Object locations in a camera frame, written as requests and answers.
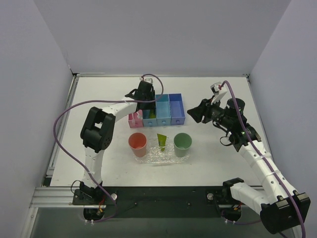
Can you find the large green toothpaste tube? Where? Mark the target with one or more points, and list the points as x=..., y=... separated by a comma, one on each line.
x=152, y=114

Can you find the orange plastic cup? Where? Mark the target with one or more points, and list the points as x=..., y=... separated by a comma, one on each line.
x=138, y=144

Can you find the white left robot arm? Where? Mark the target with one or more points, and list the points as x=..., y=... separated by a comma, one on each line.
x=97, y=134

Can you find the aluminium table frame rail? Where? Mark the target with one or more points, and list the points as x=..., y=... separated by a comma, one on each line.
x=209, y=162

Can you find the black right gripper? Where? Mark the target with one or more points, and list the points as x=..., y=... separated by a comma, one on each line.
x=204, y=112

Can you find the light blue drawer bin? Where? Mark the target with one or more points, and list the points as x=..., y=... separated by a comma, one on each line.
x=163, y=112

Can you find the small green toothpaste tube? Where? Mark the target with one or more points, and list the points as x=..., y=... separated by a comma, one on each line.
x=162, y=141

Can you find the dark blue drawer bin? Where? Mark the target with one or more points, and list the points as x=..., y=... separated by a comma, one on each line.
x=177, y=109

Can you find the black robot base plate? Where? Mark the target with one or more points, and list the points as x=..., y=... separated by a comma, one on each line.
x=159, y=202

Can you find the clear textured tray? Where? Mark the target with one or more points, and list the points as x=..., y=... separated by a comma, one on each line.
x=178, y=159

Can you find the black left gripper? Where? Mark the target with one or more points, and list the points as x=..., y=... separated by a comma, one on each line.
x=145, y=96

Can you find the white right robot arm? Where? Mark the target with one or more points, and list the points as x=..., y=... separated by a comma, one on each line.
x=282, y=207

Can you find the teal drawer bin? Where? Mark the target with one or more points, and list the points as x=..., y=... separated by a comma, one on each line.
x=147, y=122

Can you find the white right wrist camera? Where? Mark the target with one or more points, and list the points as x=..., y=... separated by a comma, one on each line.
x=218, y=92

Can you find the green plastic cup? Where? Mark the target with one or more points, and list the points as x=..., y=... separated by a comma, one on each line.
x=182, y=143

